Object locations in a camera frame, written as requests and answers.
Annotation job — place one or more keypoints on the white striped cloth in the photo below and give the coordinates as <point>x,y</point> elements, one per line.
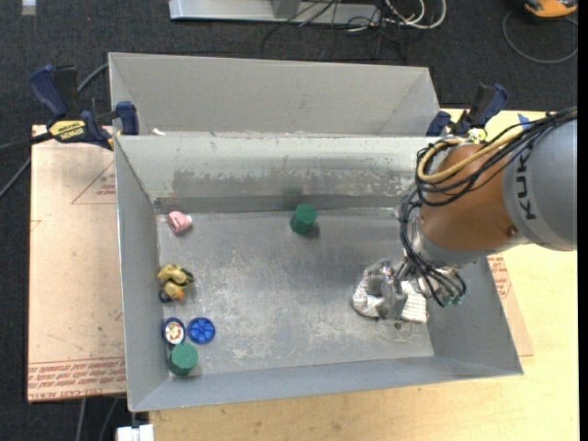
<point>367,302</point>

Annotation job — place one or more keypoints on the grey metal bin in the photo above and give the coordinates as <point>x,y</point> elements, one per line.
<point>285,274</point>

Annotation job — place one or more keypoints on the white round badge, blue rim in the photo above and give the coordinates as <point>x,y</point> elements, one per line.
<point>173,332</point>

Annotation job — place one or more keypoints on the blue round lid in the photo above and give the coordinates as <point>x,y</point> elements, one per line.
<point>201,330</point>

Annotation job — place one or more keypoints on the small white scrap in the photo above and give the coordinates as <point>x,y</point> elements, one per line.
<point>158,132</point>

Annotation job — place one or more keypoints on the yellow toy animal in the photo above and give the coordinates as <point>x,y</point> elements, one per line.
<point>173,279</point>

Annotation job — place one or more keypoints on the pink toy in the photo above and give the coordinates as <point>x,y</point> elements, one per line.
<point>179,222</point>

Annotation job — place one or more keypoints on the dark green cylinder block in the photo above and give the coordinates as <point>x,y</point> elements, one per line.
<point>183,359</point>
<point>303,218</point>

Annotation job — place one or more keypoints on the brown cardboard board, red print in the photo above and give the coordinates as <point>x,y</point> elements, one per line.
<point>73,264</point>

